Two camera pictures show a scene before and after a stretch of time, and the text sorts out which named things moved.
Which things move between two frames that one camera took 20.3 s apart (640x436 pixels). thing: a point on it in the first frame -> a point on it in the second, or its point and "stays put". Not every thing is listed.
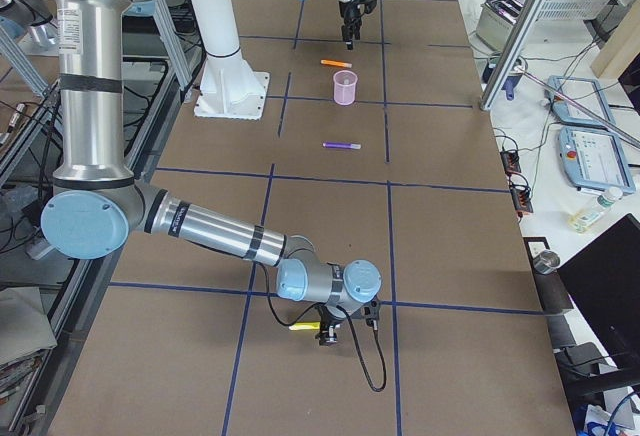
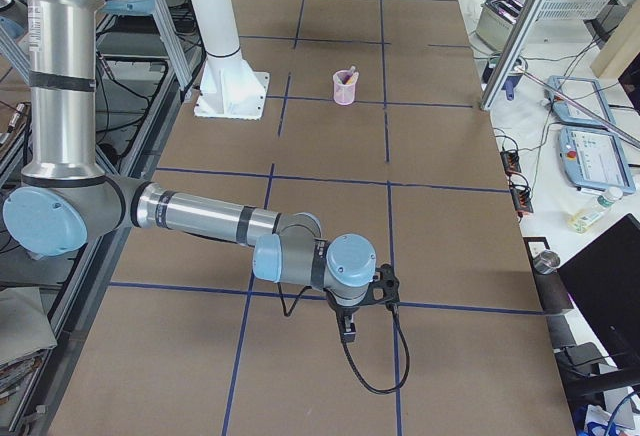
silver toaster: x=497 y=17 stays put
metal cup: x=546 y=262 stays put
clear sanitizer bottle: x=584 y=219 stays put
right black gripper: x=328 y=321 -> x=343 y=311
